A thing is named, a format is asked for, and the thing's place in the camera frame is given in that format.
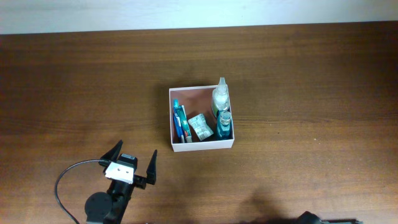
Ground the teal mouthwash bottle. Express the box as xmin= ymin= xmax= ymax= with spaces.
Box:
xmin=216 ymin=110 xmax=232 ymax=140

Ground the clear purple spray bottle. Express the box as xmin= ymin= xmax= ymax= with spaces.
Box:
xmin=211 ymin=77 xmax=229 ymax=117

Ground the blue disposable razor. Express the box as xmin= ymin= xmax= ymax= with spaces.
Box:
xmin=173 ymin=114 xmax=181 ymax=143

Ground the pink open cardboard box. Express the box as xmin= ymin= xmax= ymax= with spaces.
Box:
xmin=169 ymin=85 xmax=235 ymax=152

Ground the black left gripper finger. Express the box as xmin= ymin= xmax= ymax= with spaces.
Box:
xmin=146 ymin=150 xmax=157 ymax=185
xmin=100 ymin=140 xmax=123 ymax=162

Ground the white green packet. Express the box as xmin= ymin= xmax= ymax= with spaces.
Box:
xmin=188 ymin=113 xmax=214 ymax=141

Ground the blue white toothbrush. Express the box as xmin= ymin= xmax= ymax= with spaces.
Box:
xmin=173 ymin=99 xmax=185 ymax=143

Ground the green toothpaste tube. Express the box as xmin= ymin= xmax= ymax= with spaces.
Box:
xmin=178 ymin=105 xmax=192 ymax=143

